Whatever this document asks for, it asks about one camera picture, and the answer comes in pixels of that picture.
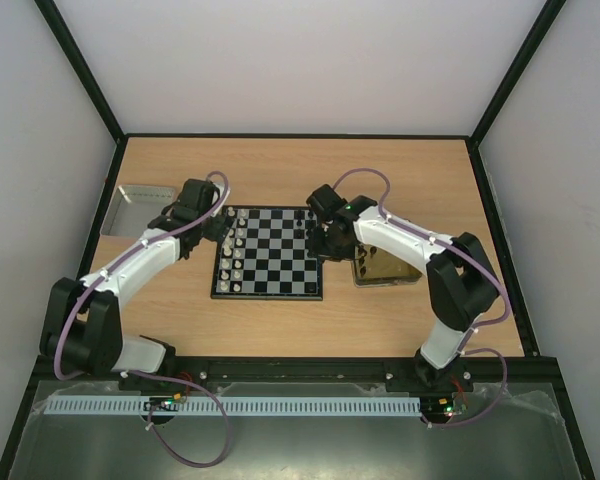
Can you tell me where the gold tin box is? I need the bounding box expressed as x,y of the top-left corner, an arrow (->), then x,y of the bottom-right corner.
352,244 -> 422,287

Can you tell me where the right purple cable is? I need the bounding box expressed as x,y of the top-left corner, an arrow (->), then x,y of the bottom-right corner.
332,168 -> 512,429

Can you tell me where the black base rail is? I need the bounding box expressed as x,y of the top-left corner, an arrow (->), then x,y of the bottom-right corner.
29,356 -> 565,395

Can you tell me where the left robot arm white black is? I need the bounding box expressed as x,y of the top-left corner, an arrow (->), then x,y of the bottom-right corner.
39,171 -> 230,381

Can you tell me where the silver tin lid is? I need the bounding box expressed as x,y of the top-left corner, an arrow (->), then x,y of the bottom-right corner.
100,184 -> 176,238

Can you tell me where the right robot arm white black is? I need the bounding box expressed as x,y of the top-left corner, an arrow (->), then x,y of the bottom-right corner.
307,184 -> 505,392

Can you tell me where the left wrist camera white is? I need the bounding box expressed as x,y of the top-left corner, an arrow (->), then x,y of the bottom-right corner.
211,181 -> 231,215

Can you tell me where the black silver chess board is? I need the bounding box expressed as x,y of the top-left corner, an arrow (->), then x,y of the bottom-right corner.
210,205 -> 323,301

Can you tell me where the white slotted cable duct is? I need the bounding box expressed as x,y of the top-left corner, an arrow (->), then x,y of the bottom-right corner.
43,395 -> 421,417

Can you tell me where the purple cable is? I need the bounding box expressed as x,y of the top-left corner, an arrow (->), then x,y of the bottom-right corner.
332,168 -> 512,429
53,171 -> 234,469

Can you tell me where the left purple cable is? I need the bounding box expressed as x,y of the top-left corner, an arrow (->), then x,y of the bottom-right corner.
53,171 -> 234,469

